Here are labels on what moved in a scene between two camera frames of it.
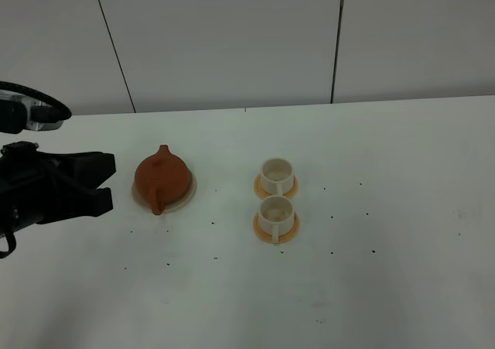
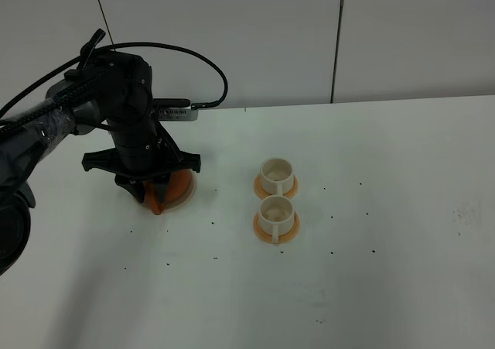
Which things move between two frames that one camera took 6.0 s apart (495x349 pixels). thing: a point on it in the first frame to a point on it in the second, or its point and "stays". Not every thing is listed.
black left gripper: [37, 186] to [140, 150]
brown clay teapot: [162, 178] stays
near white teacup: [276, 216] stays
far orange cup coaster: [264, 194] stays
